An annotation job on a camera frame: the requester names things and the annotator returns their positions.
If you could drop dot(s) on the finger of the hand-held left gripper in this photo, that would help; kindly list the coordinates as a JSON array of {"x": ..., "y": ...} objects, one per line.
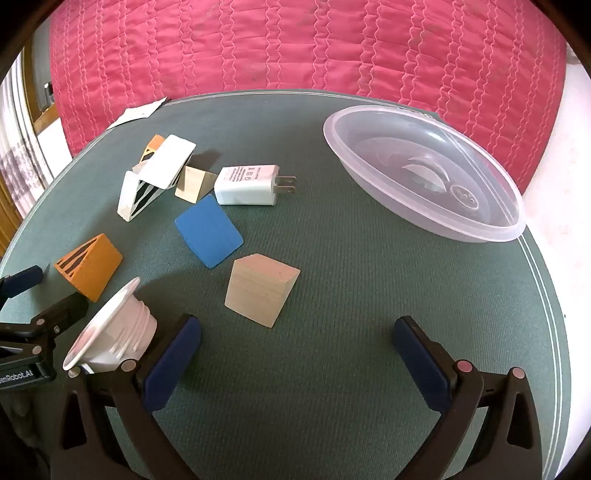
[
  {"x": 60, "y": 314},
  {"x": 23, "y": 279}
]

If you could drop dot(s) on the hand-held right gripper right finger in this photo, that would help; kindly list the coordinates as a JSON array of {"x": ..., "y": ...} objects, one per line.
[{"x": 421, "y": 364}]

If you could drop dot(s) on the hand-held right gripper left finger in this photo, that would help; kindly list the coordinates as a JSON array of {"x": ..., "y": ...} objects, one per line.
[{"x": 171, "y": 364}]

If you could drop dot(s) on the large orange striped block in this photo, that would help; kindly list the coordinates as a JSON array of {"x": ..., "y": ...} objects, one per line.
[{"x": 97, "y": 270}]

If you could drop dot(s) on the white threaded plastic cap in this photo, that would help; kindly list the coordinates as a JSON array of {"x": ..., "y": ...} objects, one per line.
[{"x": 124, "y": 323}]

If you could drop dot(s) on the wooden cube block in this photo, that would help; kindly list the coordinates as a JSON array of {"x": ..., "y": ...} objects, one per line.
[{"x": 258, "y": 290}]

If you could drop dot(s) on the white striped prism block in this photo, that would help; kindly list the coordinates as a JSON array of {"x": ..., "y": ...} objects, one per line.
[{"x": 127, "y": 198}]

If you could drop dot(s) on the blue block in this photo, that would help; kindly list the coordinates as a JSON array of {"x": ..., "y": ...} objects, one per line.
[{"x": 210, "y": 230}]

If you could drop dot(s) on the plain wooden prism block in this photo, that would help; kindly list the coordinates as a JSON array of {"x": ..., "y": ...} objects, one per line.
[{"x": 191, "y": 184}]

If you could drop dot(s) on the small orange striped block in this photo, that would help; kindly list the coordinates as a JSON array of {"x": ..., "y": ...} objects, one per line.
[{"x": 154, "y": 144}]

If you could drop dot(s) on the white rounded block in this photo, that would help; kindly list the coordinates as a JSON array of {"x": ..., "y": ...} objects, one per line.
[{"x": 171, "y": 159}]

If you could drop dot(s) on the clear plastic container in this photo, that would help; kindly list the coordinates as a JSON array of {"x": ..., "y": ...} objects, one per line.
[{"x": 392, "y": 152}]

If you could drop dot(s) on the white paper packet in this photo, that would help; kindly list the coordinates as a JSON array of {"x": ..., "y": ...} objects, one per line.
[{"x": 138, "y": 113}]

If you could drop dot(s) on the pink quilted blanket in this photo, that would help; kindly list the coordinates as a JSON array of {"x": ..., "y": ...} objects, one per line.
[{"x": 295, "y": 46}]

